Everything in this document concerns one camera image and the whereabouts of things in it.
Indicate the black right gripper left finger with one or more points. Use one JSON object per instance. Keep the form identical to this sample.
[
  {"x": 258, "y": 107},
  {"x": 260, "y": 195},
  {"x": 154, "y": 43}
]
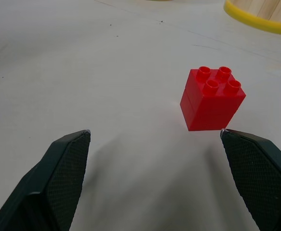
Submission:
[{"x": 53, "y": 183}]

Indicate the red toy brick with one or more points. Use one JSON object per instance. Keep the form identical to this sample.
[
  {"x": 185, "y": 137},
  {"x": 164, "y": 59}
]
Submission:
[{"x": 210, "y": 106}]

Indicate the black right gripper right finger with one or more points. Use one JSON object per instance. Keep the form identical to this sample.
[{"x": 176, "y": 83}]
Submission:
[{"x": 260, "y": 175}]

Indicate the wooden container with yellow rim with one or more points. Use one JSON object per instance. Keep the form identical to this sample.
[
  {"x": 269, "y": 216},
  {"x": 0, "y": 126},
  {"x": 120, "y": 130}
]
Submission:
[{"x": 263, "y": 14}]

